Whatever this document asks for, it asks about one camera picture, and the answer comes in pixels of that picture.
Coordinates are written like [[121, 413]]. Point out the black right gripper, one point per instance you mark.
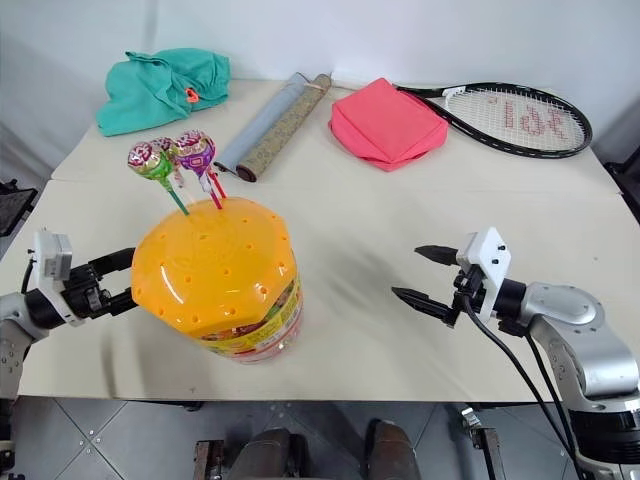
[[467, 295]]

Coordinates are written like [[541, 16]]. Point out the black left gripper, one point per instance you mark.
[[85, 292]]

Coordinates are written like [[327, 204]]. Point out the green wrapped lollipop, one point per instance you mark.
[[150, 161]]

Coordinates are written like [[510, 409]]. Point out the purple wrapped lollipop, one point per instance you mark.
[[196, 152]]

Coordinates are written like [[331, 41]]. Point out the clear jar with orange lid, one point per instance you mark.
[[215, 270]]

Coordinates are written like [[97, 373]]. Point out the black mesh object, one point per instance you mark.
[[15, 205]]

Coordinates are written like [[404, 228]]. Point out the pink folded cloth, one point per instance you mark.
[[387, 125]]

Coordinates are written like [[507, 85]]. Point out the dark rounded shape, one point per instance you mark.
[[395, 452], [267, 457]]

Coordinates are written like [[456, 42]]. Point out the black tennis racket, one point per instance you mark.
[[525, 117]]

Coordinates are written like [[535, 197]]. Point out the teal crumpled cloth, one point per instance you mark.
[[150, 95]]

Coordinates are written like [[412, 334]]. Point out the grey rolled mat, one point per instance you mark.
[[272, 127]]

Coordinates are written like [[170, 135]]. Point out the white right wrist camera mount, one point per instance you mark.
[[487, 255]]

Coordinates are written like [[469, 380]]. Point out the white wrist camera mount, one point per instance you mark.
[[52, 260], [487, 255]]

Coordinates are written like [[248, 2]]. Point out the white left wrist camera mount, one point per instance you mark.
[[52, 260]]

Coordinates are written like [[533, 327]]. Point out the rusty metal table bracket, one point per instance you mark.
[[484, 445], [209, 460]]

